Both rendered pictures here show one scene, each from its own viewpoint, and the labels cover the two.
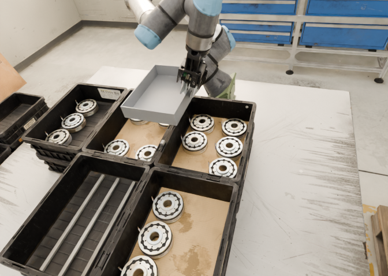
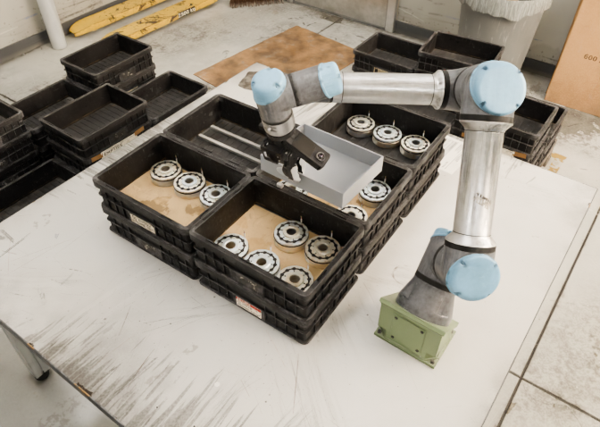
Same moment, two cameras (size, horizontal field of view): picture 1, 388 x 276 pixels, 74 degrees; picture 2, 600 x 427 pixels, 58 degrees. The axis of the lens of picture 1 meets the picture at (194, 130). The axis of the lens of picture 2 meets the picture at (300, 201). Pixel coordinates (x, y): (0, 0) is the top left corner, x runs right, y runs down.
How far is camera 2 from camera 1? 149 cm
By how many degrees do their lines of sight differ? 68
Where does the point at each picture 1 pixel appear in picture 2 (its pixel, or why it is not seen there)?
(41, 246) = (234, 126)
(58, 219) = (254, 133)
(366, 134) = not seen: outside the picture
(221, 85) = (407, 297)
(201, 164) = (257, 238)
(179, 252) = (170, 201)
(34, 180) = not seen: hidden behind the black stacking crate
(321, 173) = (198, 410)
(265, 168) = (245, 341)
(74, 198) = not seen: hidden behind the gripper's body
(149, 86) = (353, 159)
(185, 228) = (188, 209)
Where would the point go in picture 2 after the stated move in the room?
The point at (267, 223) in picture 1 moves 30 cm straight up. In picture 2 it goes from (172, 309) to (154, 238)
